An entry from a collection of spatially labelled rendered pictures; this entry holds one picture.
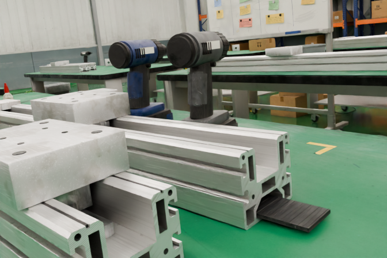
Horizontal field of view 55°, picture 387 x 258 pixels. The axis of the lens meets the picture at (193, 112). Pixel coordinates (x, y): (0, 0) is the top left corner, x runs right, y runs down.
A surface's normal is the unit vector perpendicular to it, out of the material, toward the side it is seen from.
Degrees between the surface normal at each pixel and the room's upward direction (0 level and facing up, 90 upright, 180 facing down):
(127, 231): 0
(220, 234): 0
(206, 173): 90
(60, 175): 90
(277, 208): 0
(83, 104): 90
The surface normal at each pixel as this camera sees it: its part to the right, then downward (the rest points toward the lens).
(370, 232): -0.10, -0.98
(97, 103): 0.73, 0.06
